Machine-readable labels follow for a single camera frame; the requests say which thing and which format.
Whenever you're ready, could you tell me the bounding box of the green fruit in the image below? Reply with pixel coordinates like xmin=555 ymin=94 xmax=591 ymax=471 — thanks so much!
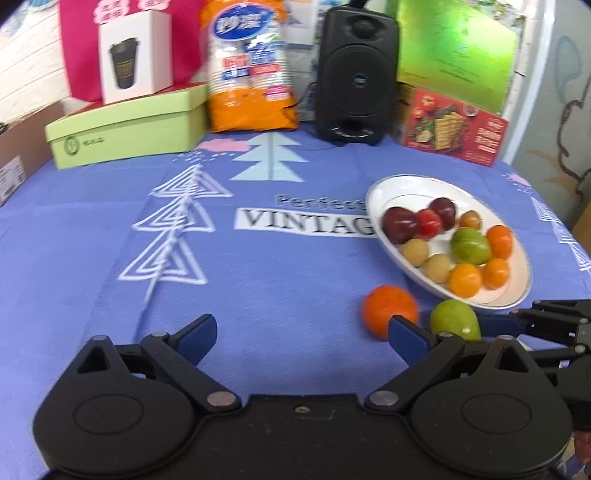
xmin=430 ymin=299 xmax=482 ymax=341
xmin=450 ymin=228 xmax=492 ymax=266

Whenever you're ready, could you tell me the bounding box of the dark red plum right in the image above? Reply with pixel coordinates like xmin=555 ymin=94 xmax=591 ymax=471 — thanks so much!
xmin=429 ymin=197 xmax=457 ymax=231

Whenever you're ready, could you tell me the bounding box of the large orange tangerine in plate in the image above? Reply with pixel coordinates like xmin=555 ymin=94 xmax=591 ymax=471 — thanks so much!
xmin=486 ymin=225 xmax=513 ymax=260

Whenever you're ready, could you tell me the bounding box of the light green shoe box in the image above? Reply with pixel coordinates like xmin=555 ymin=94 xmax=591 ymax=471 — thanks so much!
xmin=45 ymin=84 xmax=207 ymax=170

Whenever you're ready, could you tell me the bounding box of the yellow orange kumquat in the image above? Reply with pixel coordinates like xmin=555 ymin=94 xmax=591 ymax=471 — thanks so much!
xmin=448 ymin=263 xmax=482 ymax=298

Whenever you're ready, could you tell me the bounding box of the white round plate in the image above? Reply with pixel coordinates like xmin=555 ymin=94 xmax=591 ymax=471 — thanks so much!
xmin=365 ymin=174 xmax=533 ymax=311

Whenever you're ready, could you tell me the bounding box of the pink paper bag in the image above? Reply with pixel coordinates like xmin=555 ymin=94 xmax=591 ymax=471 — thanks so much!
xmin=59 ymin=0 xmax=205 ymax=102

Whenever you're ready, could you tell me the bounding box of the orange paper cup package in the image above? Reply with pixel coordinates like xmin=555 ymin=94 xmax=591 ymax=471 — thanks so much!
xmin=199 ymin=1 xmax=298 ymax=133

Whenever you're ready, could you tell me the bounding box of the green gift box upright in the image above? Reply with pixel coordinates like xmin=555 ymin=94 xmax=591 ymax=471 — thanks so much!
xmin=396 ymin=0 xmax=526 ymax=114

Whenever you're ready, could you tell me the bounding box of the red cracker box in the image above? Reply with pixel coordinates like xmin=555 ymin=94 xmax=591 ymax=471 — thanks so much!
xmin=393 ymin=84 xmax=508 ymax=167

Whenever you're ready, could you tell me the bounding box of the red green cherry tomato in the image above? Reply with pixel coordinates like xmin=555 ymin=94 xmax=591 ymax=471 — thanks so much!
xmin=458 ymin=210 xmax=482 ymax=231

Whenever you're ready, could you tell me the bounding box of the orange kumquat front right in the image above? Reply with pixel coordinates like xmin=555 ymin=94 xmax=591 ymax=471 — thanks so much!
xmin=481 ymin=258 xmax=510 ymax=290

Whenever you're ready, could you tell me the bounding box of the blue printed tablecloth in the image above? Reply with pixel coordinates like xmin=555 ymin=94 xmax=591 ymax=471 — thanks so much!
xmin=1 ymin=131 xmax=590 ymax=479

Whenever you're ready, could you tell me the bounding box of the green fruit right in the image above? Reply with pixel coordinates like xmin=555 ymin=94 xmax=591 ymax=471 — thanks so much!
xmin=450 ymin=228 xmax=492 ymax=266

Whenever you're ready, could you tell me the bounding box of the white coffee cup box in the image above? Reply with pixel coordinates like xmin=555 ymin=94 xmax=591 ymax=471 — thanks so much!
xmin=98 ymin=10 xmax=173 ymax=104

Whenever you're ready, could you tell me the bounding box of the green fruit left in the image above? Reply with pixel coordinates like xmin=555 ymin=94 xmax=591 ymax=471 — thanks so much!
xmin=430 ymin=299 xmax=482 ymax=341

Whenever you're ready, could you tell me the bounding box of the dark red plum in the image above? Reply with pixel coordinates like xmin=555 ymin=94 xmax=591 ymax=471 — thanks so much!
xmin=382 ymin=207 xmax=419 ymax=245
xmin=429 ymin=197 xmax=457 ymax=231

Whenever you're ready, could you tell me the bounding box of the tan longan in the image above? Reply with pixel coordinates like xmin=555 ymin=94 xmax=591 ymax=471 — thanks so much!
xmin=401 ymin=238 xmax=430 ymax=268
xmin=422 ymin=253 xmax=455 ymax=284

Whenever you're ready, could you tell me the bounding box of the orange tangerine on table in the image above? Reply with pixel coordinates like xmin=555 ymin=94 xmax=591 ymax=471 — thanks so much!
xmin=362 ymin=285 xmax=420 ymax=340

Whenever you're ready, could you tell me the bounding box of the black speaker cable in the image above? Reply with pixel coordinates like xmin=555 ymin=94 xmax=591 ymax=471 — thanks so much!
xmin=280 ymin=80 xmax=339 ymax=149

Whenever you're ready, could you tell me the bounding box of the black speaker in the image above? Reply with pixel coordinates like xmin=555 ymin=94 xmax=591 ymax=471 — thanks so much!
xmin=315 ymin=1 xmax=400 ymax=145

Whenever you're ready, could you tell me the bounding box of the dark red plum left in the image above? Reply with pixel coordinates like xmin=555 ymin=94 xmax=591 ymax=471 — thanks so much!
xmin=382 ymin=207 xmax=419 ymax=245

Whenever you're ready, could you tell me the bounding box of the brown cardboard box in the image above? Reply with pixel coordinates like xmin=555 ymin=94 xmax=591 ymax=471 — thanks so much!
xmin=0 ymin=101 xmax=64 ymax=205

